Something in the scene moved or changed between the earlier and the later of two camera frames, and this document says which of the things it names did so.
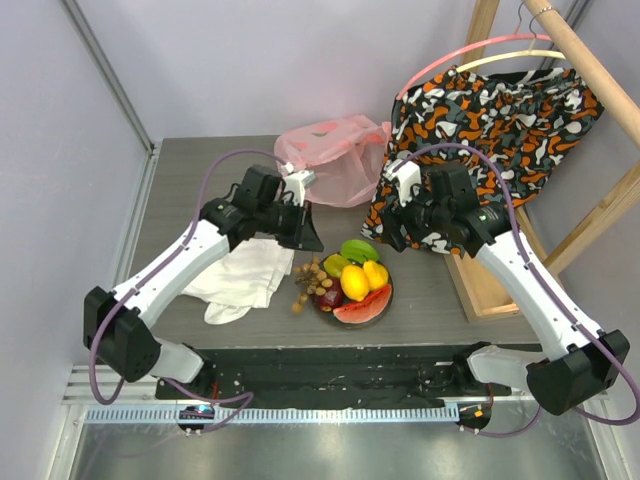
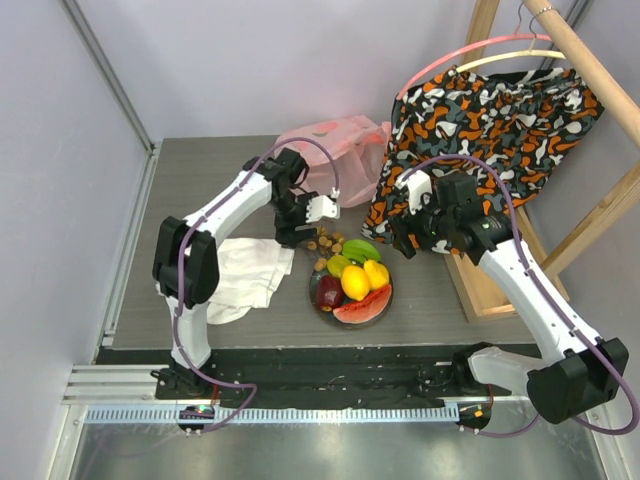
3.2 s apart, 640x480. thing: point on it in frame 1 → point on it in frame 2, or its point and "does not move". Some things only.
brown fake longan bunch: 315,280 → 327,245
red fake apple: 334,295 does not move
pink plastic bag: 346,154 does not move
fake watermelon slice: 366,309 does not move
